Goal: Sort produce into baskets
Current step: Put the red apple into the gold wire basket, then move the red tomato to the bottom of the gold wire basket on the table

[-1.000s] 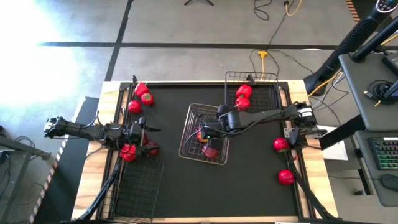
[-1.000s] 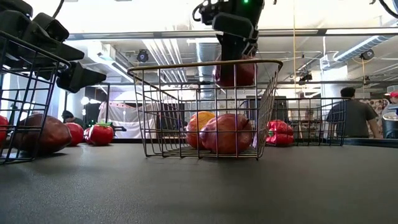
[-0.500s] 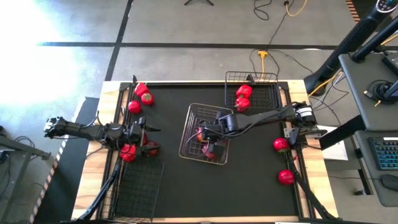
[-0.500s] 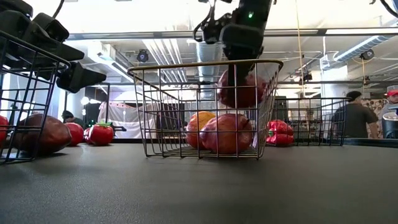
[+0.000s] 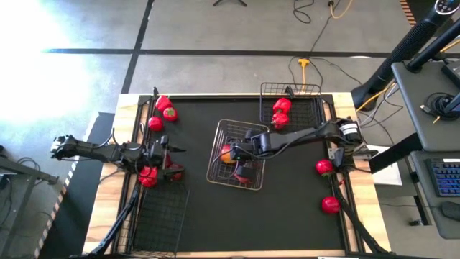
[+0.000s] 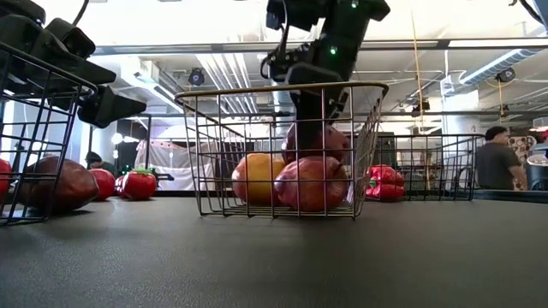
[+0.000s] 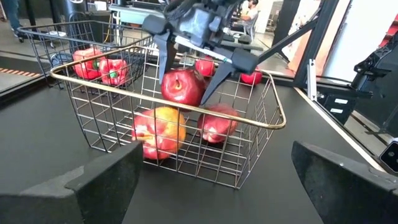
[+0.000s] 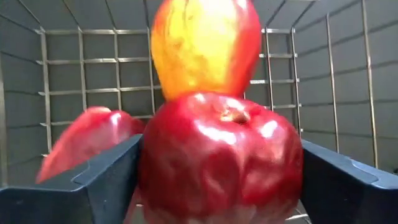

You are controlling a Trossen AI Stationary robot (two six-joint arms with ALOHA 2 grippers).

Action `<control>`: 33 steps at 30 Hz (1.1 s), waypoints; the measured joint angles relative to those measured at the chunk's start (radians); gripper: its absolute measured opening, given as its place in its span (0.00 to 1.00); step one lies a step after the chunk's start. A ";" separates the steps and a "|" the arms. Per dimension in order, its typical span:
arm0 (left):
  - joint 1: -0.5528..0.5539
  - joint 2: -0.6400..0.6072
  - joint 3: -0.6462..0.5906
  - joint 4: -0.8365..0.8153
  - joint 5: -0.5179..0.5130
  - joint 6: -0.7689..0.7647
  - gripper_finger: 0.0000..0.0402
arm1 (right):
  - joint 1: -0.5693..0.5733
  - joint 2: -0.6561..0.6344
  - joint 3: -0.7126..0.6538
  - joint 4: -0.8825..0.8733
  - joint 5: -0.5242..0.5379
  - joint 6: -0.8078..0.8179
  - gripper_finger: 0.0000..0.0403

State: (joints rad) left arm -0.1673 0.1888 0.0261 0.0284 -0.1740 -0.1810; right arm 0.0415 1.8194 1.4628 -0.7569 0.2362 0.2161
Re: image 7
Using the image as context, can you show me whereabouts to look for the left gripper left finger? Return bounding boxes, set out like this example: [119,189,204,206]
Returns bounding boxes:
[0,141,144,224]

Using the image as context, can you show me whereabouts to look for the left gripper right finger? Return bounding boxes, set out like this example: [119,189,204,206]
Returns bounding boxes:
[290,140,398,224]

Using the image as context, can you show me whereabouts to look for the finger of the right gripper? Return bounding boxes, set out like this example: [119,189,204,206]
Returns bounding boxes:
[200,49,259,105]
[142,14,178,85]

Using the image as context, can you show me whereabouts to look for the red tomato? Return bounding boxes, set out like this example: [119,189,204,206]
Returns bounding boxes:
[195,55,216,78]
[240,70,264,86]

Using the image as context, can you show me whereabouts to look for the dark red apple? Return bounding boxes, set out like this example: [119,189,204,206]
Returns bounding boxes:
[160,67,206,108]

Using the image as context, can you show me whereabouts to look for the red bell pepper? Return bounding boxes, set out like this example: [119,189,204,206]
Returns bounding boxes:
[72,47,105,81]
[98,58,130,86]

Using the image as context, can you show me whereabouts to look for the mottled red apple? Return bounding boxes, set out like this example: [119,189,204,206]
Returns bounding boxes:
[197,103,240,144]

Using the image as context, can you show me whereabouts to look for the red and yellow apple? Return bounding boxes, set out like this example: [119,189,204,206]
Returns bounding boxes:
[131,106,187,161]

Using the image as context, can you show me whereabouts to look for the gold wire basket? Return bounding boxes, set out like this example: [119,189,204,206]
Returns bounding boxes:
[49,45,287,190]

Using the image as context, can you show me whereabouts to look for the person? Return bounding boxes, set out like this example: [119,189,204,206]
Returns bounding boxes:
[1,0,22,40]
[238,0,261,32]

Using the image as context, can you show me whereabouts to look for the pale background desk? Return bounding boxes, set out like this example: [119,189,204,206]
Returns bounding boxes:
[108,3,165,27]

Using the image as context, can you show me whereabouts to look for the black table mat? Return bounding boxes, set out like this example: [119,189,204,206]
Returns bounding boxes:
[0,55,386,224]

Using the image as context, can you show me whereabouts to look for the black box white labels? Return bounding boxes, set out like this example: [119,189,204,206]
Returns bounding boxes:
[317,83,374,126]

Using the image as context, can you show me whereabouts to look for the black floor mat striped edge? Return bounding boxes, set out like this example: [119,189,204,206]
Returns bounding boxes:
[0,55,52,94]

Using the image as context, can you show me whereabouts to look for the small black camera box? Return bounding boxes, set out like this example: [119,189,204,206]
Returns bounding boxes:
[378,141,398,174]

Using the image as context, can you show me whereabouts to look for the black metal rig frame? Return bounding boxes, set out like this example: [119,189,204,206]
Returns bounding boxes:
[257,0,341,90]

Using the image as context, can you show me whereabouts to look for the black wire basket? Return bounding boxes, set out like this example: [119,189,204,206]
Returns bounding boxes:
[17,20,155,91]

